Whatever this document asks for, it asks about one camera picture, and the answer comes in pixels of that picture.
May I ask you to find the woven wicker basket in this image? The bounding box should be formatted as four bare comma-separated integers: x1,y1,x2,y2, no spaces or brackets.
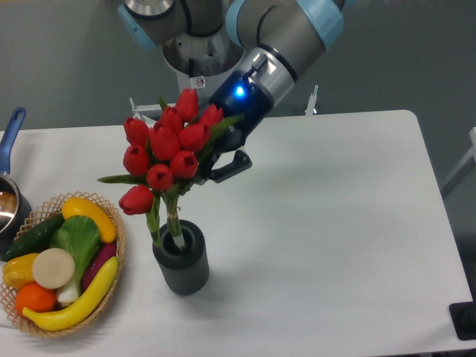
1,192,126,338

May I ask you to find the orange fruit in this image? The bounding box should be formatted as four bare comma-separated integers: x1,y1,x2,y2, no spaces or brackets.
15,283,57,317

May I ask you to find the green bok choy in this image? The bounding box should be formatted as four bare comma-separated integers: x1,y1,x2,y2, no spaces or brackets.
49,216,100,306

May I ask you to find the yellow banana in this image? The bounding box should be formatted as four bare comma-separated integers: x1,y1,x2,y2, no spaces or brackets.
23,257,119,332

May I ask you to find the purple sweet potato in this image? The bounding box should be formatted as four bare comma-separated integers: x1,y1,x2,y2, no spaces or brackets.
81,242,117,292

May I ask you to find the yellow squash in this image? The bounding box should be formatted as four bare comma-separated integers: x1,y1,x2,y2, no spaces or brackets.
61,197,118,243

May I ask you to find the blue handled saucepan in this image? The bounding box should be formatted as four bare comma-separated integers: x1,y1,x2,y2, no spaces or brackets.
1,107,31,254

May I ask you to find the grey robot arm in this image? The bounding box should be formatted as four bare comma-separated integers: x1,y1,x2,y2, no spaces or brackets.
118,1,350,184

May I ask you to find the white frame at right edge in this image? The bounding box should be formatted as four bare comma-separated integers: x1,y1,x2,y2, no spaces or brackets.
440,127,475,199

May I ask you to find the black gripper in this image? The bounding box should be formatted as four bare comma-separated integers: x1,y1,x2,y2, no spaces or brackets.
196,70,273,183

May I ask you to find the green cucumber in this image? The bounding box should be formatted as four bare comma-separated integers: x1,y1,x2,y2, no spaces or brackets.
1,214,65,262

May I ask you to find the dark grey ribbed vase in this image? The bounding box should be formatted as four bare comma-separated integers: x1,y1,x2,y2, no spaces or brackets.
152,219,210,296

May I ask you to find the yellow bell pepper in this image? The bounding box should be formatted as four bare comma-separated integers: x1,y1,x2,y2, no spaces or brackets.
2,253,39,290

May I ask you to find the red tulip bouquet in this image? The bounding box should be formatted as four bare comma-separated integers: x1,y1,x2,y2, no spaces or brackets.
101,89,242,251

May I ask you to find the black device at table edge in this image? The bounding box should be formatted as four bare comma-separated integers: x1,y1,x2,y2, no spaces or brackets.
448,301,475,341

